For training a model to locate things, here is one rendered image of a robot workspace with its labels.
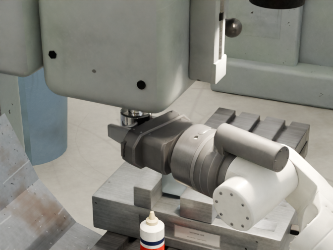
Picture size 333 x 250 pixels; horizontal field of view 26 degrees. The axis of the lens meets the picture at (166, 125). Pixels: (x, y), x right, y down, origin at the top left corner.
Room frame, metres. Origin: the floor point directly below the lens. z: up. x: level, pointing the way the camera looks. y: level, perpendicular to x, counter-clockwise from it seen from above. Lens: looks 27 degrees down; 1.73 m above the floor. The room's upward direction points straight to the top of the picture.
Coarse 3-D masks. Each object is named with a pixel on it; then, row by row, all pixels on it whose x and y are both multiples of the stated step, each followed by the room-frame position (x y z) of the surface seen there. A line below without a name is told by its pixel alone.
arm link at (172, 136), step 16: (176, 112) 0.95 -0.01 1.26; (144, 128) 0.90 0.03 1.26; (160, 128) 0.91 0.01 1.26; (176, 128) 0.91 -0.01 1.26; (192, 128) 0.87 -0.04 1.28; (208, 128) 0.87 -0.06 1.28; (128, 144) 0.88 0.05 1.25; (144, 144) 0.88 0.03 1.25; (160, 144) 0.86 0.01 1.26; (176, 144) 0.85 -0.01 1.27; (192, 144) 0.84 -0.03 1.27; (128, 160) 0.88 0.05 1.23; (144, 160) 0.88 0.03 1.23; (160, 160) 0.86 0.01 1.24; (176, 160) 0.84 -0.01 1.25; (192, 160) 0.82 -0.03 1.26; (176, 176) 0.84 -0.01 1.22; (192, 176) 0.82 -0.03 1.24
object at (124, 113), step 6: (120, 114) 0.95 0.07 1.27; (126, 114) 0.94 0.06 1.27; (132, 114) 0.94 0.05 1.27; (138, 114) 0.94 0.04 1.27; (144, 114) 0.94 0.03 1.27; (150, 114) 0.94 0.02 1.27; (126, 120) 0.93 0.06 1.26; (132, 120) 0.93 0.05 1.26; (138, 120) 0.93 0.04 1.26; (144, 120) 0.93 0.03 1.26
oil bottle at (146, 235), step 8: (152, 216) 0.98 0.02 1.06; (144, 224) 0.98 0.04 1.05; (152, 224) 0.98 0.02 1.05; (160, 224) 0.98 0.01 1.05; (144, 232) 0.97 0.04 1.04; (152, 232) 0.97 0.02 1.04; (160, 232) 0.97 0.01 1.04; (144, 240) 0.97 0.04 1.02; (152, 240) 0.97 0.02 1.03; (160, 240) 0.97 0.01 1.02; (144, 248) 0.97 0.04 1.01; (152, 248) 0.97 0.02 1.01; (160, 248) 0.97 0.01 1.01
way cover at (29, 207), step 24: (0, 120) 1.23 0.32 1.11; (0, 144) 1.20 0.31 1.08; (0, 168) 1.16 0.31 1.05; (24, 168) 1.21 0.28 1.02; (0, 192) 1.13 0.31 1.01; (24, 192) 1.17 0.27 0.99; (48, 192) 1.21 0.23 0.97; (0, 216) 1.10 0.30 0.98; (24, 216) 1.13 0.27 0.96; (48, 216) 1.16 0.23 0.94; (0, 240) 1.06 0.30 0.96; (24, 240) 1.08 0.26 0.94; (48, 240) 1.12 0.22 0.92; (72, 240) 1.14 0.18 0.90; (96, 240) 1.15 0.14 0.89
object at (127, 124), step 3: (120, 120) 0.95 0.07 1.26; (120, 123) 0.95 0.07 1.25; (123, 123) 0.94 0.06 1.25; (126, 123) 0.93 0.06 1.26; (129, 123) 0.93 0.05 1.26; (132, 123) 0.93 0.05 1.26; (135, 123) 0.93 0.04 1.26; (138, 123) 0.93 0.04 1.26; (141, 123) 0.93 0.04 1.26; (126, 126) 0.93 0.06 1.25; (129, 126) 0.93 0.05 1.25; (132, 126) 0.93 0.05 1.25; (135, 126) 0.93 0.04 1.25
